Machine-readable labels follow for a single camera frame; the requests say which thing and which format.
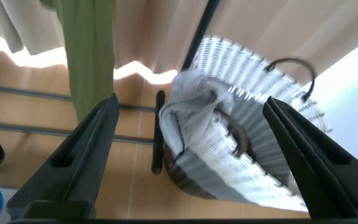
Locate beige curtain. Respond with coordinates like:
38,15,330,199
0,0,358,85

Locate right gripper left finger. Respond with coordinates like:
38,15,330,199
6,92,120,218

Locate pale grey shorts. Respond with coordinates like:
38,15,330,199
158,68,236,156

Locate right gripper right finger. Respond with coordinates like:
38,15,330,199
262,95,358,218

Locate black clothes rack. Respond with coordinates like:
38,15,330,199
0,0,223,174

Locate green long-sleeved shirt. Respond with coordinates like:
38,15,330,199
40,0,116,122

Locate white laundry basket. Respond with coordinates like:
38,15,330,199
162,34,334,213

